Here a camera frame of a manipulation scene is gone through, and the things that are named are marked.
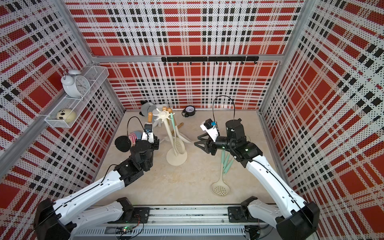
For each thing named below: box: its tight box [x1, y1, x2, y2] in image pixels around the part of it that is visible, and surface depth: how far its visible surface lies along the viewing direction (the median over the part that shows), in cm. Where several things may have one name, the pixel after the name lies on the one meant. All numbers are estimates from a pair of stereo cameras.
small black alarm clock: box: [181, 105, 197, 118], surface depth 121 cm
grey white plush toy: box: [139, 100, 168, 117], surface depth 116 cm
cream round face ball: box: [56, 108, 77, 124], surface depth 65 cm
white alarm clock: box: [61, 69, 91, 99], surface depth 71 cm
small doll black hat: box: [114, 135, 132, 152], surface depth 95 cm
